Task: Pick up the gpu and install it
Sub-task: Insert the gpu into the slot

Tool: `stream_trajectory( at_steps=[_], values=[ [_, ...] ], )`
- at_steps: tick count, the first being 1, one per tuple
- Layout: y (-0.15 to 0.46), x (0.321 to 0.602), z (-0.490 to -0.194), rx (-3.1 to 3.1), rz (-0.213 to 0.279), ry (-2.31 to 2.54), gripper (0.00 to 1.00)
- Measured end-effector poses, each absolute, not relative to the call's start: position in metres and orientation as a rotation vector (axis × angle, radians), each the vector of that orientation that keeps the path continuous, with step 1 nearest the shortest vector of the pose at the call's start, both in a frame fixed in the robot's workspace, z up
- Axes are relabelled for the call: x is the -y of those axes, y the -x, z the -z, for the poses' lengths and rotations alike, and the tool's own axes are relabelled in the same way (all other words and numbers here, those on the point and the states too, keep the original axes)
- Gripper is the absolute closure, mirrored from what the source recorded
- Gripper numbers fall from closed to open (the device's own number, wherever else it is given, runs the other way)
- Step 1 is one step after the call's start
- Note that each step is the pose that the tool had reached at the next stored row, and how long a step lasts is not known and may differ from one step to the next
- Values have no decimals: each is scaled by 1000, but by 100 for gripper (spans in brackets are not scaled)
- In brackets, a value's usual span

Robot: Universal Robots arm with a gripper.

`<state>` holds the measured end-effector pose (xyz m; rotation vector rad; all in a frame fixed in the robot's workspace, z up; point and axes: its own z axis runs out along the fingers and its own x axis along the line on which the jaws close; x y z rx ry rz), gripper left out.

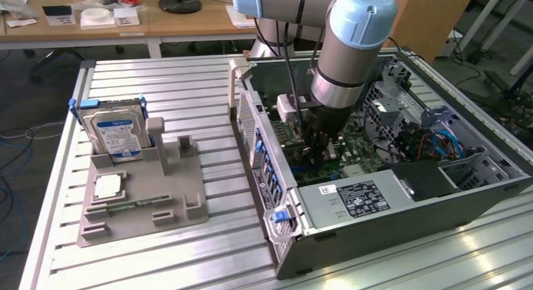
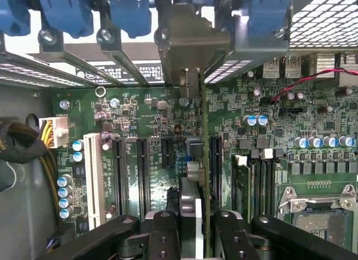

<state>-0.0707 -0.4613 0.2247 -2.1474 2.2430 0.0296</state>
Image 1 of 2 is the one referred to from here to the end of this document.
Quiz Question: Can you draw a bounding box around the green motherboard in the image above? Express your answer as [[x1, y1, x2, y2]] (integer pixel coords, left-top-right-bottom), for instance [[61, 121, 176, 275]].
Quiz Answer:
[[268, 107, 400, 183]]

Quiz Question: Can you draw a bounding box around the white paper stack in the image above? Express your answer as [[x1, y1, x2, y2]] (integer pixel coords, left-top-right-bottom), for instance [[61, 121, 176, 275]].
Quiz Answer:
[[225, 4, 259, 29]]

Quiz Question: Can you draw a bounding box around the grey parts rack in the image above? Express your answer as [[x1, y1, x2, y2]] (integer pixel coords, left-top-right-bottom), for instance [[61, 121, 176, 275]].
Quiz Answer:
[[76, 117, 210, 249]]

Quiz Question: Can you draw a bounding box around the plain white box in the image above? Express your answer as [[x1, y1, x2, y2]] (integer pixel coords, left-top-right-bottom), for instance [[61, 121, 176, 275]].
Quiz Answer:
[[112, 7, 140, 27]]

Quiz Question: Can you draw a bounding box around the white table frame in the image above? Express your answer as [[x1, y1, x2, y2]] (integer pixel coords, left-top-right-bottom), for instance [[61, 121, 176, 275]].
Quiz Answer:
[[455, 0, 533, 76]]

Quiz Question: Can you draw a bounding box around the grey power supply unit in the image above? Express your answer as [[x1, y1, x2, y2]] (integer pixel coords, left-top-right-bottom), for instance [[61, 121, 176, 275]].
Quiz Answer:
[[297, 170, 416, 230]]

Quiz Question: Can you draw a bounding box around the white box with black lid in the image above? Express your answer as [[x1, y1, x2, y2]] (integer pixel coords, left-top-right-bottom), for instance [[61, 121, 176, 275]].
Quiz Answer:
[[41, 5, 77, 26]]

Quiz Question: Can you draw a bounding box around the black cable over case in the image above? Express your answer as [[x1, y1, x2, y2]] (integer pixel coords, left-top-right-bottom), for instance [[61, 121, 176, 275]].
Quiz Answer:
[[385, 37, 419, 59]]

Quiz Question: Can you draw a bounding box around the blue floor cable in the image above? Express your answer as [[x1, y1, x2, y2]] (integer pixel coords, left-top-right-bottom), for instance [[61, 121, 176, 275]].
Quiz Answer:
[[0, 140, 34, 260]]

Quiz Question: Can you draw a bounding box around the silver CPU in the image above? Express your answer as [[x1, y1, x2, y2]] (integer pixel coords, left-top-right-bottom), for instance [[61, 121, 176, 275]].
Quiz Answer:
[[93, 175, 124, 197]]

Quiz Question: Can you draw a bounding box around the black round lamp base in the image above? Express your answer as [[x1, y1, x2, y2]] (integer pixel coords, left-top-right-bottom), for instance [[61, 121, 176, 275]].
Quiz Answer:
[[157, 0, 202, 14]]

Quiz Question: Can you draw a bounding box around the open black PC case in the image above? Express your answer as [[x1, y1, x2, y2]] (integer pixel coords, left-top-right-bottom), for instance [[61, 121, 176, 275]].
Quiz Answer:
[[227, 46, 533, 280]]

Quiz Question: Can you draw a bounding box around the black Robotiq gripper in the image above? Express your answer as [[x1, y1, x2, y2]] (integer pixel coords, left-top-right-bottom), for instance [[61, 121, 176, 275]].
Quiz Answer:
[[304, 105, 349, 141]]

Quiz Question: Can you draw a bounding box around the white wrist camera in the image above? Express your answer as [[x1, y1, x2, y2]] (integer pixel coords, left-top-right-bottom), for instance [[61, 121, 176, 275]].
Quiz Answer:
[[276, 94, 312, 123]]

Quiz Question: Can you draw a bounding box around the wooden cabinet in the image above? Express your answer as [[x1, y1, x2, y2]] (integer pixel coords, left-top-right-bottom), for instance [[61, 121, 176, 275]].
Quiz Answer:
[[381, 0, 478, 64]]

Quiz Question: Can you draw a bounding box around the green RAM stick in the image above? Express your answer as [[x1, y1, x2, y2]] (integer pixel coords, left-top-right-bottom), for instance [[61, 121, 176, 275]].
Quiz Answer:
[[106, 200, 157, 210]]

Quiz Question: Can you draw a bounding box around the wooden desk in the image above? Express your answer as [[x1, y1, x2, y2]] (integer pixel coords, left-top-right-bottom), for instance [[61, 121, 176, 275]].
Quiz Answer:
[[0, 0, 375, 51]]

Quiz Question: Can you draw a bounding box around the blue wire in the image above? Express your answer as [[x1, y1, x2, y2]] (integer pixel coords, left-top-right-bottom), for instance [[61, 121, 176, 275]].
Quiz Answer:
[[432, 129, 466, 162]]

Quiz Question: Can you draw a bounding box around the metal disk bay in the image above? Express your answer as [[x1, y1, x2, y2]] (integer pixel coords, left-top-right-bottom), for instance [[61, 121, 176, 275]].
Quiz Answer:
[[357, 80, 426, 138]]

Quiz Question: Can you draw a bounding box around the white box with round insert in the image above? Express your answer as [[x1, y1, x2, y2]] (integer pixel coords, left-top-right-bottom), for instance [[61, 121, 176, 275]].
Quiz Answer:
[[78, 7, 118, 31]]

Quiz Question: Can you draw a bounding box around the hard disk with blue bracket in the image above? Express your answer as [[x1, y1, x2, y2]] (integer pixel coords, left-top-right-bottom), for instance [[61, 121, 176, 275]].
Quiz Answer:
[[68, 95, 157, 163]]

